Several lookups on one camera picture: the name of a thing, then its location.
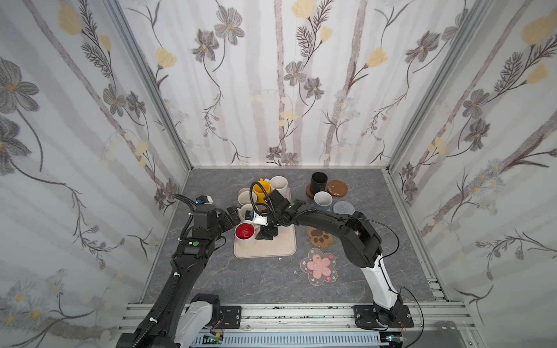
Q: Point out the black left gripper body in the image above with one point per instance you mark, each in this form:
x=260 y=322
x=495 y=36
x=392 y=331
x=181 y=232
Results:
x=233 y=216

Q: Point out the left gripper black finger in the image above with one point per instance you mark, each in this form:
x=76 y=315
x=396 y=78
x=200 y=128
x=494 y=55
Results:
x=230 y=213
x=228 y=222

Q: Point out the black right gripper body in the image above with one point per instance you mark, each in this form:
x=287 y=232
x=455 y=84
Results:
x=270 y=228

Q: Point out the plain white mug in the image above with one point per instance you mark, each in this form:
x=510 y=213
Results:
x=244 y=210

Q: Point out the white mug red inside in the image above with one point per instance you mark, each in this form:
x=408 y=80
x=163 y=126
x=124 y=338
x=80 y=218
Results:
x=245 y=235

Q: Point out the beige serving tray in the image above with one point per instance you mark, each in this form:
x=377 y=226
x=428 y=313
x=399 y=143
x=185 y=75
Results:
x=283 y=245

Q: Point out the lavender mug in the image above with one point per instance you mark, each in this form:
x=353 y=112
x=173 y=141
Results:
x=244 y=196

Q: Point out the yellow mug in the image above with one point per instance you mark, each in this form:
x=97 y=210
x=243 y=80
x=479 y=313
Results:
x=262 y=189

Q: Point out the brown cork round coaster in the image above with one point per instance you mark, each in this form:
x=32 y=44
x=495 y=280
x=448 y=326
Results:
x=308 y=192

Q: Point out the white mug blue handle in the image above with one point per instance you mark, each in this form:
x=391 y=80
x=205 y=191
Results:
x=322 y=200

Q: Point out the brown paw coaster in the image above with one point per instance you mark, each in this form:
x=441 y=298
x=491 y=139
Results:
x=319 y=238

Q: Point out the black ceramic mug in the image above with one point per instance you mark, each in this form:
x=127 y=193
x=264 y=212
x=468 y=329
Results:
x=318 y=182

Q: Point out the blue grey woven coaster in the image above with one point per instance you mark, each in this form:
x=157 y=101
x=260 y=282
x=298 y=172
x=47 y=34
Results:
x=343 y=207

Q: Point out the dark brown glossy coaster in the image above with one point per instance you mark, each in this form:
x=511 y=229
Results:
x=337 y=188

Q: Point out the pink flower coaster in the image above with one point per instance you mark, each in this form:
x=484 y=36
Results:
x=319 y=267

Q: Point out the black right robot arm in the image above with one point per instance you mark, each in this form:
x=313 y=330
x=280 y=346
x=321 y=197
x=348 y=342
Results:
x=359 y=239

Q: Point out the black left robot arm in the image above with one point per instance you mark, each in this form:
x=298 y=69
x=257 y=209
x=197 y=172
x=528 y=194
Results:
x=164 y=325

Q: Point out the white speckled cup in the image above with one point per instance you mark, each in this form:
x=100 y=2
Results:
x=280 y=184

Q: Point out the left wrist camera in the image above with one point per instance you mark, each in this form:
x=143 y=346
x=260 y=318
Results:
x=204 y=199

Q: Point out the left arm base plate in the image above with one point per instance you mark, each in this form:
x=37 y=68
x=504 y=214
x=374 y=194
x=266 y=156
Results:
x=226 y=317

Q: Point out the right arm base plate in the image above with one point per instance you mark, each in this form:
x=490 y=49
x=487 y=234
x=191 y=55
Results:
x=374 y=317

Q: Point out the aluminium corner post left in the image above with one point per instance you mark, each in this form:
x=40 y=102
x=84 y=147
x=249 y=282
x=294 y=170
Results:
x=147 y=77

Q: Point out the aluminium corner post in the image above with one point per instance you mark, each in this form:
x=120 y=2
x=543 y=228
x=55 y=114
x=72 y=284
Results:
x=147 y=77
x=462 y=39

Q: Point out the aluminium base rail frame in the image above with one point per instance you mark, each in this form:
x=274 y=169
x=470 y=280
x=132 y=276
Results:
x=436 y=324

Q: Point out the aluminium corner post right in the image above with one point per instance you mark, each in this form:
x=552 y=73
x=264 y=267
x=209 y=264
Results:
x=462 y=39

